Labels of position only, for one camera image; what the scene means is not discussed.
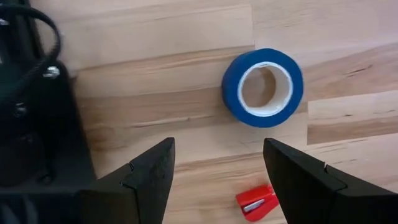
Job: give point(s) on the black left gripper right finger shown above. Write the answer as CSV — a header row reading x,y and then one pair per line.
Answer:
x,y
317,196

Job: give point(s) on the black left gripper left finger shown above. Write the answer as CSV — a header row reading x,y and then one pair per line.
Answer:
x,y
140,193

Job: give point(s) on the dark blue tape roll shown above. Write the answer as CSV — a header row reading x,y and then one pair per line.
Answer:
x,y
230,93

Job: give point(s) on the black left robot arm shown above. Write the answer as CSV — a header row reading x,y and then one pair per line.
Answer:
x,y
31,140

